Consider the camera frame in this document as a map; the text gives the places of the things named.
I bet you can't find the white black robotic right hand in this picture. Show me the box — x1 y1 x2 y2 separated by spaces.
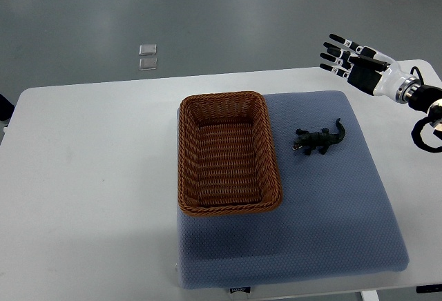
320 34 423 104

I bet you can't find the dark toy crocodile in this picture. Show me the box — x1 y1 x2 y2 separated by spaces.
292 118 346 155

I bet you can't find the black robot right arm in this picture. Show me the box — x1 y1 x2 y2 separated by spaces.
405 84 441 130

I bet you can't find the brown wicker basket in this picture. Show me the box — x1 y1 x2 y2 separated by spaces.
177 91 282 217

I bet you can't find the blue grey cushion mat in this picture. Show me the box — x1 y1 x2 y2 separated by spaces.
177 90 409 289

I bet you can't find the upper floor outlet plate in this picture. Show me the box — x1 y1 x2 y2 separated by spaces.
139 43 157 56

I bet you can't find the white table leg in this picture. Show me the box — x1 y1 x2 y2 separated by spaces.
361 290 380 301

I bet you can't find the black table control panel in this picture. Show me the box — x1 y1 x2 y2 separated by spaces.
416 284 442 294

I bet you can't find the black object at left edge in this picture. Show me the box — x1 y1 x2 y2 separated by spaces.
0 94 15 122

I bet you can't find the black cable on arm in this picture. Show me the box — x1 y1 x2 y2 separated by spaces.
409 66 442 152

